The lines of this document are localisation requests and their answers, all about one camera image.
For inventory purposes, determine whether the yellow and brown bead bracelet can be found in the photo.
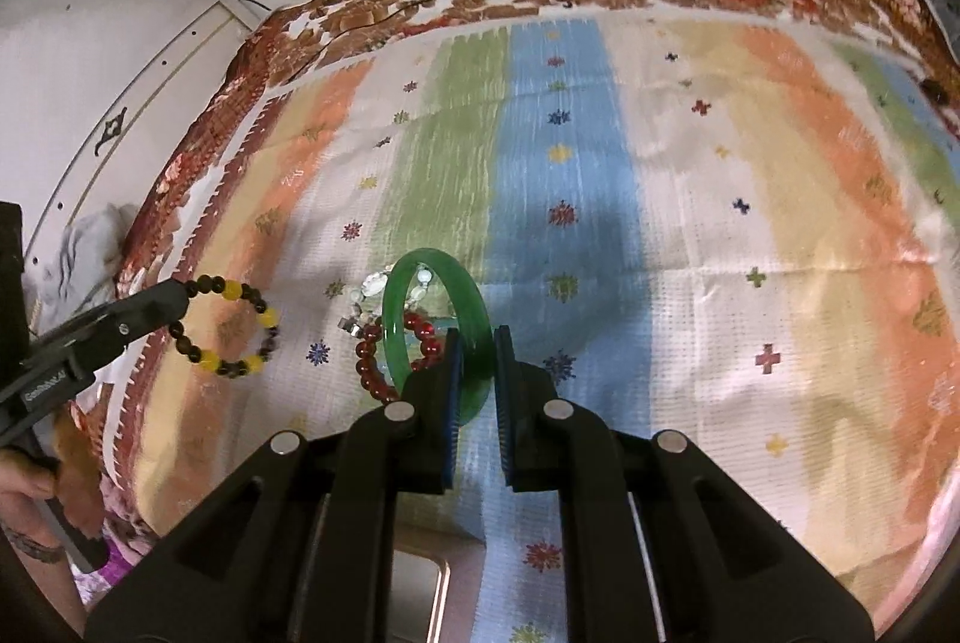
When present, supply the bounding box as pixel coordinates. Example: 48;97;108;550
167;272;283;380

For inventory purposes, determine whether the green jade bangle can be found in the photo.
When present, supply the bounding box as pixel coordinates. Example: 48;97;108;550
381;248;494;425

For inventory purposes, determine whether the grey jewelry basket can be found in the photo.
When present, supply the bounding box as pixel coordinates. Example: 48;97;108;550
387;524;485;643

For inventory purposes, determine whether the left hand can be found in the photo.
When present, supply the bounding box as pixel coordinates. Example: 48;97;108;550
0;446;74;614

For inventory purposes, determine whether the grey crumpled cloth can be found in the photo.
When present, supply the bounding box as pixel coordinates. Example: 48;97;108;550
23;204;137;337

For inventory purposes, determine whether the white headboard panel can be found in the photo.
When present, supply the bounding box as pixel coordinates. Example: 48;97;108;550
23;0;265;269

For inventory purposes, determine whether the striped woven bed mat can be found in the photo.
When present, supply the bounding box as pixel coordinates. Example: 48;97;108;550
104;11;958;629

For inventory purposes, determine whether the dark red bead bracelet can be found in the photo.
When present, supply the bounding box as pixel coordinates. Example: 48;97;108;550
353;308;445;406

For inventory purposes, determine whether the pastel charm bead bracelet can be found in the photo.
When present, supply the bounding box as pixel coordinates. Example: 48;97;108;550
337;265;438;337

